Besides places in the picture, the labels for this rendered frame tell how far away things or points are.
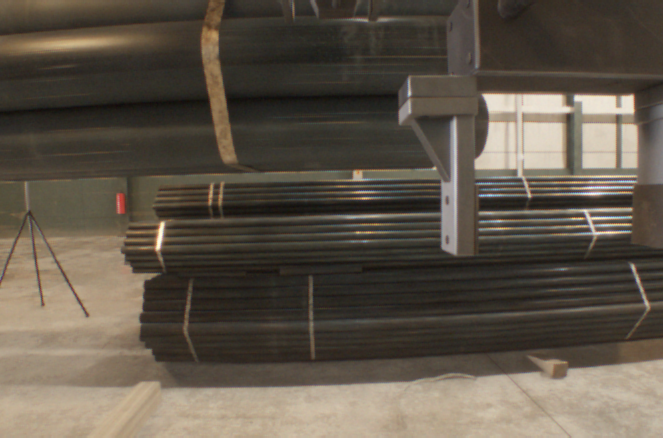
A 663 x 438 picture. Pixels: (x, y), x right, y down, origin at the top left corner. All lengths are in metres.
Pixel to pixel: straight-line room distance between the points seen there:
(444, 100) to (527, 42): 0.05
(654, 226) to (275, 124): 0.66
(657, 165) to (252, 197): 2.28
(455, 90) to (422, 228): 1.83
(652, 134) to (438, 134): 0.14
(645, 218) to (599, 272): 2.22
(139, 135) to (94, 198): 9.98
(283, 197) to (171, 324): 1.05
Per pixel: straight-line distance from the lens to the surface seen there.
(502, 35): 0.22
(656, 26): 0.28
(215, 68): 0.76
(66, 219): 11.32
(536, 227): 2.29
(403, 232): 1.98
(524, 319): 2.15
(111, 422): 1.69
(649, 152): 0.30
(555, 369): 2.15
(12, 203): 12.31
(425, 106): 0.21
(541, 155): 11.03
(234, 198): 2.45
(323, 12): 0.44
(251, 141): 0.78
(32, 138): 1.01
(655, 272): 2.74
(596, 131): 12.12
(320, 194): 2.38
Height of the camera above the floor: 0.94
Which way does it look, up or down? 4 degrees down
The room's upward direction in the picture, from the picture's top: 1 degrees counter-clockwise
